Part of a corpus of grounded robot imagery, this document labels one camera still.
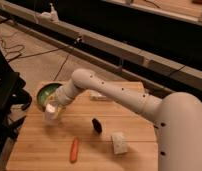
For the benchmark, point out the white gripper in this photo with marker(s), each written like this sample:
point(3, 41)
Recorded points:
point(65, 94)

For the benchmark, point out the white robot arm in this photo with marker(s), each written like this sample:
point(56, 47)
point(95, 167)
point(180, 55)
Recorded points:
point(178, 118)

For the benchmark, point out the black eraser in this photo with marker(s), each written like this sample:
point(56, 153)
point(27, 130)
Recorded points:
point(97, 125)

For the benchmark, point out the green bowl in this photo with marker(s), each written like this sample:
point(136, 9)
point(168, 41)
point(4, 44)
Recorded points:
point(44, 93)

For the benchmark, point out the black chair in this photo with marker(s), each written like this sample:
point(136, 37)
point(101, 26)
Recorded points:
point(11, 93)

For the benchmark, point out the orange carrot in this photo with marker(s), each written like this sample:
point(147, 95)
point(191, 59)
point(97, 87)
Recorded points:
point(74, 150)

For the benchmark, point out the white sponge block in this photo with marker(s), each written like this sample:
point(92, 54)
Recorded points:
point(119, 144)

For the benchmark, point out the white object on rail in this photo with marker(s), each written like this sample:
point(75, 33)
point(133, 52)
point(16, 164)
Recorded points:
point(52, 15)

